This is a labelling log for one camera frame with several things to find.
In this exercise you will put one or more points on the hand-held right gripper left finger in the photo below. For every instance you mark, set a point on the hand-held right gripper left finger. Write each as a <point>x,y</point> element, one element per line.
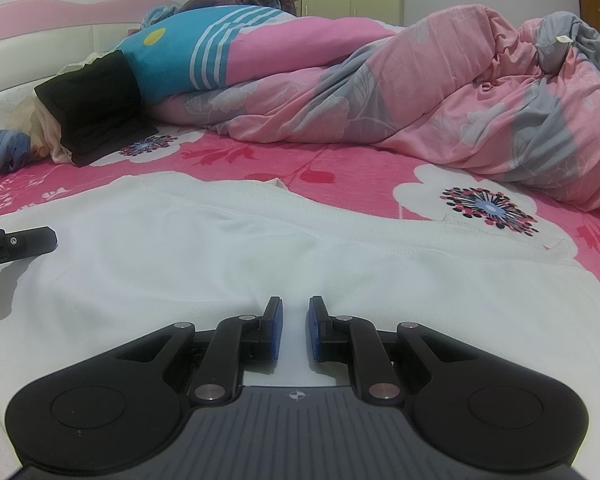
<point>278,332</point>

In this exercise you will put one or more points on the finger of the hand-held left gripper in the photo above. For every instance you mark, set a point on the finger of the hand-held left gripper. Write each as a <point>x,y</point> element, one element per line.
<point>27,242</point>

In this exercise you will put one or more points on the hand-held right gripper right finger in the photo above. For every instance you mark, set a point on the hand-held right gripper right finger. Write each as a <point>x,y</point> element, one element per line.
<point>313,334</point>

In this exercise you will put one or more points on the white sweatshirt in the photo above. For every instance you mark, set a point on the white sweatshirt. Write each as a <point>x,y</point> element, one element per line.
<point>180,250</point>

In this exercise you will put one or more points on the blue denim cloth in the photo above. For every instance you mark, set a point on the blue denim cloth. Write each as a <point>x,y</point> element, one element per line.
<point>2,155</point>

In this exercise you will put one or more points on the beige cloth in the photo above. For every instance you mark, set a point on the beige cloth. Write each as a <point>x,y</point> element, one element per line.
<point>45,130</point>

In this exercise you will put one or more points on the black cloth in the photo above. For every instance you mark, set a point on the black cloth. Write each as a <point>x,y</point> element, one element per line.
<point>95,110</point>

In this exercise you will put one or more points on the pink floral bed blanket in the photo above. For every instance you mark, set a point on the pink floral bed blanket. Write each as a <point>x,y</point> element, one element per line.
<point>260,152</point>

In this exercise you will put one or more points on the pink white headboard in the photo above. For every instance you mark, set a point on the pink white headboard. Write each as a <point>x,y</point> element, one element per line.
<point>55,40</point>

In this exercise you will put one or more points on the blue pink striped pillow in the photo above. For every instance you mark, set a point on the blue pink striped pillow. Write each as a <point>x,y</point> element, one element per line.
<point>180,60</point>

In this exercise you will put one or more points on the pink grey floral quilt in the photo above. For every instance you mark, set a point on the pink grey floral quilt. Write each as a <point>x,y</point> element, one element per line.
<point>430,85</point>

